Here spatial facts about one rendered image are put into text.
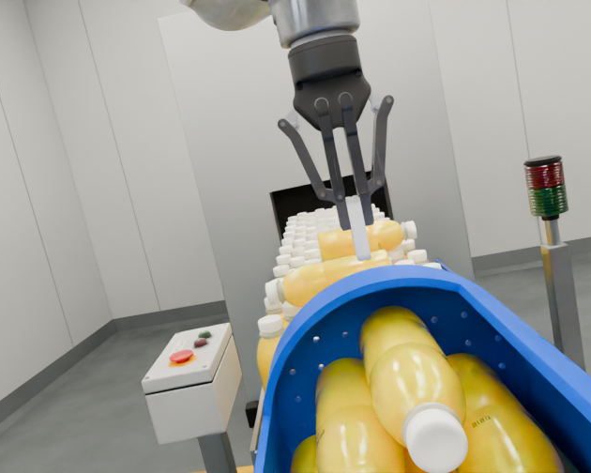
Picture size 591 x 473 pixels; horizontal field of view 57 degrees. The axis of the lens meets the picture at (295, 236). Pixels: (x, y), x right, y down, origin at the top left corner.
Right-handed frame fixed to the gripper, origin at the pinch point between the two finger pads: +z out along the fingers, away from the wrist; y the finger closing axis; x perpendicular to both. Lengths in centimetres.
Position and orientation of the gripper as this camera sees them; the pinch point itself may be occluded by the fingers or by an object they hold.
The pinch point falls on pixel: (357, 227)
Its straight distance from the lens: 61.0
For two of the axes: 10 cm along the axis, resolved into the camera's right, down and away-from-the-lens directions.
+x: -0.2, 1.7, -9.9
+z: 2.1, 9.6, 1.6
